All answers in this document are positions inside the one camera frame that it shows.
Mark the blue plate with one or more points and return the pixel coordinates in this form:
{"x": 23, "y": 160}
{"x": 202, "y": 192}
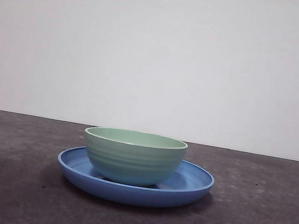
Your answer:
{"x": 130, "y": 195}

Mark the green ribbed bowl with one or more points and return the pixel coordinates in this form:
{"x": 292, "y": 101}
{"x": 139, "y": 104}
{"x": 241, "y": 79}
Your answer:
{"x": 132, "y": 163}

